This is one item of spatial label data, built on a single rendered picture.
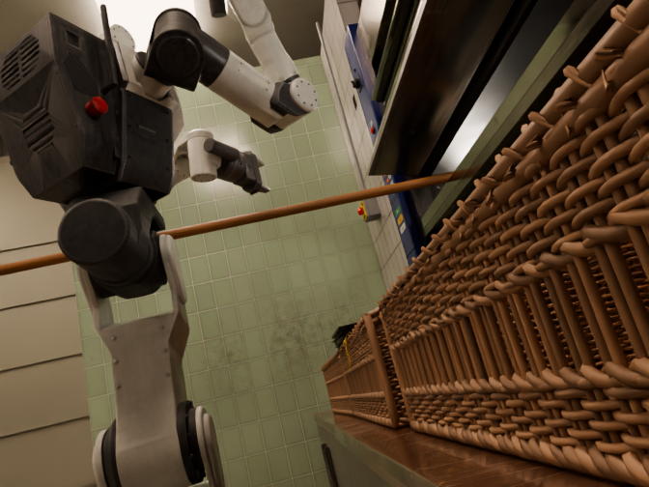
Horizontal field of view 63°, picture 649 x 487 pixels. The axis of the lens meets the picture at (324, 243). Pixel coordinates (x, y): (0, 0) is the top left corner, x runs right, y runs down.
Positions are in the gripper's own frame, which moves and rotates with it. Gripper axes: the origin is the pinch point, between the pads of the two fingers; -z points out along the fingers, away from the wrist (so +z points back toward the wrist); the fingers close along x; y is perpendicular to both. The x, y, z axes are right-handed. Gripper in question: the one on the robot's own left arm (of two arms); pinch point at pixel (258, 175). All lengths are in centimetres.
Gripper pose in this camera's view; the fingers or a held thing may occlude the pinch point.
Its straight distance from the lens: 154.3
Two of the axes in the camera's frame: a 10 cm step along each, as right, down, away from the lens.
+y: 8.3, -3.4, -4.5
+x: 2.4, 9.3, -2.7
